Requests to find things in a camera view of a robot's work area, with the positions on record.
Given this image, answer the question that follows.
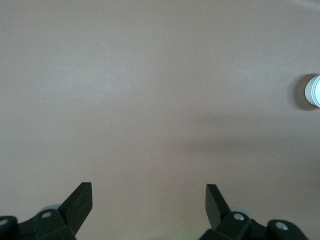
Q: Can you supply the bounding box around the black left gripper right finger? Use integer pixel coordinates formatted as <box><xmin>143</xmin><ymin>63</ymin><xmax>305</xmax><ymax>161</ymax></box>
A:
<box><xmin>199</xmin><ymin>184</ymin><xmax>267</xmax><ymax>240</ymax></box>

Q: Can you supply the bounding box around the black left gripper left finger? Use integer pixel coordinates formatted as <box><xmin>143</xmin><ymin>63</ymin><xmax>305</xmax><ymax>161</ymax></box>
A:
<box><xmin>17</xmin><ymin>182</ymin><xmax>94</xmax><ymax>240</ymax></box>

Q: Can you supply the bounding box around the blue bowl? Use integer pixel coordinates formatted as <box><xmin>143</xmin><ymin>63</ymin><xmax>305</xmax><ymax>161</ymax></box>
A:
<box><xmin>315</xmin><ymin>74</ymin><xmax>320</xmax><ymax>109</ymax></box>

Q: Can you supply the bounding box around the white bowl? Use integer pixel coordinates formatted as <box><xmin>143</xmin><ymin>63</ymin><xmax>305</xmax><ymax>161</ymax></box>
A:
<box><xmin>304</xmin><ymin>74</ymin><xmax>316</xmax><ymax>109</ymax></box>

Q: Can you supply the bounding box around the brown table mat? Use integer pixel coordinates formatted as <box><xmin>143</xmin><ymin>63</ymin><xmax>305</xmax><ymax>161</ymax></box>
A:
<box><xmin>0</xmin><ymin>0</ymin><xmax>320</xmax><ymax>240</ymax></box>

